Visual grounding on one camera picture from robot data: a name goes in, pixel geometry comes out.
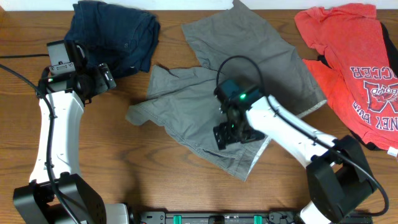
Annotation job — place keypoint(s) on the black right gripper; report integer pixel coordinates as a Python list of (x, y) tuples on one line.
[(224, 137)]

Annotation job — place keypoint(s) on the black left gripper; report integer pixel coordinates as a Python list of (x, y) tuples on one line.
[(102, 85)]

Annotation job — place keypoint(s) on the grey shorts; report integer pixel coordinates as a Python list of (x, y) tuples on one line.
[(236, 43)]

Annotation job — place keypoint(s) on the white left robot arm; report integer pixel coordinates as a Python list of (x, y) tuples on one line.
[(56, 192)]

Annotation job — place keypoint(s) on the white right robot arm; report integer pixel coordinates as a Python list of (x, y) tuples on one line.
[(339, 176)]

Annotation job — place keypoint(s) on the folded dark navy garment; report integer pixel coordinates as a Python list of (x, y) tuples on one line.
[(124, 38)]

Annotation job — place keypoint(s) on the red printed t-shirt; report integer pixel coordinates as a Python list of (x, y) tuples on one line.
[(348, 62)]

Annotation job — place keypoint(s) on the black garment under red shirt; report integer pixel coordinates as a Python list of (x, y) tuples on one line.
[(390, 49)]

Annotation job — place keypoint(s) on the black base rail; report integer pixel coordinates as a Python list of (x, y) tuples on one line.
[(217, 218)]

